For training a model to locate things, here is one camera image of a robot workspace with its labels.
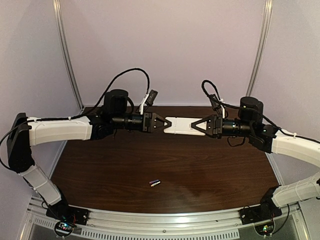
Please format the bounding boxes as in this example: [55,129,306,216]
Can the white remote control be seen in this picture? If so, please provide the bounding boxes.
[163,117,205,136]

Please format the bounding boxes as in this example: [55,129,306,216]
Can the purple AAA battery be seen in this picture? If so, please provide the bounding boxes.
[149,179,160,185]

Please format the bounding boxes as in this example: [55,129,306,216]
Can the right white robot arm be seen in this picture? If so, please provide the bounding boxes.
[191,96,320,208]

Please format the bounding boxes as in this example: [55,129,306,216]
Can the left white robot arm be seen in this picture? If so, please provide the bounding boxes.
[4,89,172,206]

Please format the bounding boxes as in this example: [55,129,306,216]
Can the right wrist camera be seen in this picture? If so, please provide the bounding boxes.
[209,94,226,119]

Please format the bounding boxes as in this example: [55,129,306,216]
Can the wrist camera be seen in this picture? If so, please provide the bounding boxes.
[138,89,158,115]
[209,94,226,119]

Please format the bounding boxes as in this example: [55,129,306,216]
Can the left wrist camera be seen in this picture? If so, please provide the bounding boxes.
[138,89,158,115]

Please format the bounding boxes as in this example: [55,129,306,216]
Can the right black camera cable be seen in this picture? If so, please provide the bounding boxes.
[201,79,320,146]

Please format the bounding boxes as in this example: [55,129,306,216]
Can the black camera cable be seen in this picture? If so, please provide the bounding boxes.
[0,66,152,171]
[201,79,320,146]

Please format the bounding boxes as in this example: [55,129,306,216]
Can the left black camera cable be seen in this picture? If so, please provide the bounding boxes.
[0,66,152,171]

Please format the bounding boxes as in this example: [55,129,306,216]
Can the right aluminium frame post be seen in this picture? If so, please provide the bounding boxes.
[246,0,273,97]

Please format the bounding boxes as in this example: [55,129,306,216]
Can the aluminium frame post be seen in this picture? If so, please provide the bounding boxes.
[246,0,273,97]
[52,0,84,110]

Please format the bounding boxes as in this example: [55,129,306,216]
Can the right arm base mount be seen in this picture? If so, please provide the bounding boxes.
[238,186,282,237]

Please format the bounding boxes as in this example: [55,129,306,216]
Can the front aluminium rail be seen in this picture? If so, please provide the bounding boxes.
[24,194,308,240]

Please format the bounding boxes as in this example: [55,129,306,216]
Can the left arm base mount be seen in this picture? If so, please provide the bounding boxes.
[46,188,89,239]

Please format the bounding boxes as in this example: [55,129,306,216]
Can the left aluminium frame post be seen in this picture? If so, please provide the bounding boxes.
[52,0,84,110]

